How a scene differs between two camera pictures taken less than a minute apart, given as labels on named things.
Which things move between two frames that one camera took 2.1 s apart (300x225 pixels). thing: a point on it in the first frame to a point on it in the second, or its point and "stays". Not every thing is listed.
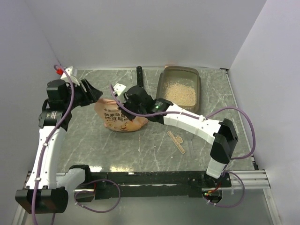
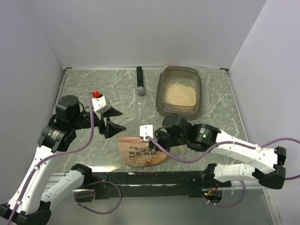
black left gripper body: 80,98 to 86,119
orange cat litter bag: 114,119 to 136,152
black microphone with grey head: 139,77 stays
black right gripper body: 127,104 to 166,140
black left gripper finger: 93,94 to 111,112
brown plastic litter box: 181,85 stays
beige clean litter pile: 180,94 stays
